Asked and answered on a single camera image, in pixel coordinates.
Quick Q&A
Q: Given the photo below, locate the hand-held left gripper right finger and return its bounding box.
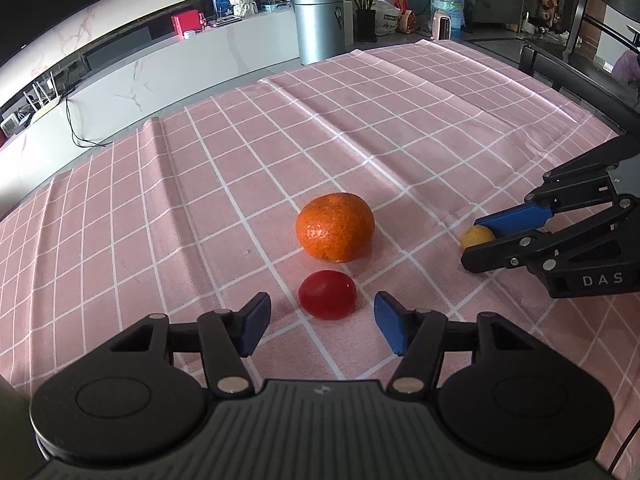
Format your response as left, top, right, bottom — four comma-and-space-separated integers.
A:
373, 290, 537, 396

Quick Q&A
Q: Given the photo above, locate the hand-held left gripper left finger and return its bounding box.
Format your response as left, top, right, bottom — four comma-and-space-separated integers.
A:
107, 291, 273, 397

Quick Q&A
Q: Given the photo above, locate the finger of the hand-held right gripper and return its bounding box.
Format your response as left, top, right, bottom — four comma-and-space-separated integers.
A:
459, 205, 632, 276
473, 157, 632, 237

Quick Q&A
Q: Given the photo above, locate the brown longan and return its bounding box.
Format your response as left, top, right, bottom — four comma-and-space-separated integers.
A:
460, 225, 497, 251

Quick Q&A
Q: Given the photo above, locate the red cherry tomato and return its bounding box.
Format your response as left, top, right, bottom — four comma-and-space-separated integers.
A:
298, 269, 358, 321

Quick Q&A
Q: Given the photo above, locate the small mandarin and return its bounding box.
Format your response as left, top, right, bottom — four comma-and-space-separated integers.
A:
295, 192, 376, 264

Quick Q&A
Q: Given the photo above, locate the pink checked tablecloth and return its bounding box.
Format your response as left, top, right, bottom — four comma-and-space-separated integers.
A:
0, 39, 640, 480

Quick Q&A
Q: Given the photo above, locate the dark chair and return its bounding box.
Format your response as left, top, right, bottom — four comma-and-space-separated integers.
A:
516, 0, 640, 137

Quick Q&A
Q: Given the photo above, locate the pink small heater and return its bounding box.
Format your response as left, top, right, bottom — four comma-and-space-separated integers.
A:
430, 10, 454, 42

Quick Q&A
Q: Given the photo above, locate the blue water bottle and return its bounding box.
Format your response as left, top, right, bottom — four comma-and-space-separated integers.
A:
430, 0, 467, 37

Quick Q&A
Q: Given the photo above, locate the red bag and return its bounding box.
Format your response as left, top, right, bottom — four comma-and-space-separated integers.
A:
396, 0, 419, 34

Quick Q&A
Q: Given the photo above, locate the white shopping bag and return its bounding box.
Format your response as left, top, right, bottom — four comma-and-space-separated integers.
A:
372, 0, 402, 37

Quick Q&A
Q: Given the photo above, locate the white marble cabinet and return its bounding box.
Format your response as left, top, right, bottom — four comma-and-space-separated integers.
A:
0, 4, 302, 221

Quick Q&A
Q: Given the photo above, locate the silver trash can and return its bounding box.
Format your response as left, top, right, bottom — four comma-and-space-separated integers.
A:
292, 0, 346, 66

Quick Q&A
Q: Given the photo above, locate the white router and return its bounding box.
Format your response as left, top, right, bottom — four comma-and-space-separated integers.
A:
22, 74, 77, 113

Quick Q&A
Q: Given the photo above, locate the small red box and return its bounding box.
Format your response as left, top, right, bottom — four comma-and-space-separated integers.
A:
170, 9, 204, 37

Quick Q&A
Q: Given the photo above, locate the black cable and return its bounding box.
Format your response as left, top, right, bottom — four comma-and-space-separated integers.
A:
64, 94, 109, 149

